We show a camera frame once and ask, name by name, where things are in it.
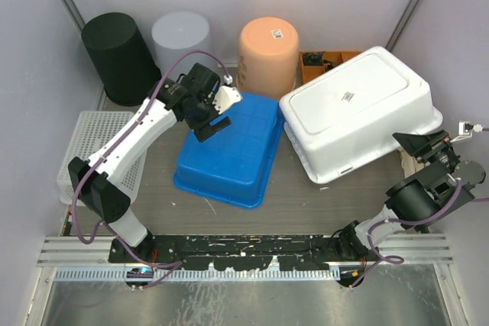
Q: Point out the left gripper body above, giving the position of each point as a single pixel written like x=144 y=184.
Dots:
x=205 y=113

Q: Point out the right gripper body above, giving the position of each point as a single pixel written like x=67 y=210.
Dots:
x=443 y=153

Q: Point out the blue plastic tub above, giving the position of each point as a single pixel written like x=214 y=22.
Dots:
x=234 y=165

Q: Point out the white plastic tub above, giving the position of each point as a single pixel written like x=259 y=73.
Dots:
x=346 y=118

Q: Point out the grey bucket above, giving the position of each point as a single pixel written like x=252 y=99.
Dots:
x=176 y=33

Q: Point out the black bucket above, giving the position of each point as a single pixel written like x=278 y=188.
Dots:
x=121 y=57

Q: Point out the orange bucket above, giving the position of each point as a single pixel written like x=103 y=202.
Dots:
x=268 y=54

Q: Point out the blue perforated basket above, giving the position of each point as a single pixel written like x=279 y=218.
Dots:
x=93 y=130

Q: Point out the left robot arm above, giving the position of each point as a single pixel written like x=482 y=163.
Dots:
x=200 y=98

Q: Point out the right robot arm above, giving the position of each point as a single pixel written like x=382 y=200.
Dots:
x=443 y=185

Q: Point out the beige cloth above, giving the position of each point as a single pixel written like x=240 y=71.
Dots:
x=409 y=164

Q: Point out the orange compartment organizer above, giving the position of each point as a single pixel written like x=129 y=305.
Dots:
x=331 y=59

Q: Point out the dark rolled item far left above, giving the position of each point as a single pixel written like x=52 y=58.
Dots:
x=313 y=59

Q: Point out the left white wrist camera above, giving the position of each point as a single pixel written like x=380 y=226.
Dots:
x=226 y=96

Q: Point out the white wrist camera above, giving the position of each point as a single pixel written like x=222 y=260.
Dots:
x=466 y=130
x=226 y=96

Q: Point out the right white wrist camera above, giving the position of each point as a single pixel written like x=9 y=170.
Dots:
x=466 y=130

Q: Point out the black mounting rail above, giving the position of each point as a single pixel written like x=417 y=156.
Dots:
x=248 y=252

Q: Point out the white cable duct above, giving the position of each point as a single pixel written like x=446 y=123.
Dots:
x=143 y=274

